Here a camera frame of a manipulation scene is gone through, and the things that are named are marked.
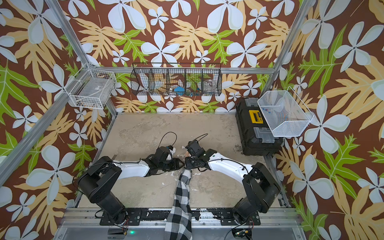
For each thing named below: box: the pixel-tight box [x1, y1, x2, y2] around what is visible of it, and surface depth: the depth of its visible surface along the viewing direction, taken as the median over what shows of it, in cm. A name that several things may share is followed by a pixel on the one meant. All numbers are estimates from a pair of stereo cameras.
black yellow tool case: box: [235, 97, 284, 156], surface depth 91 cm
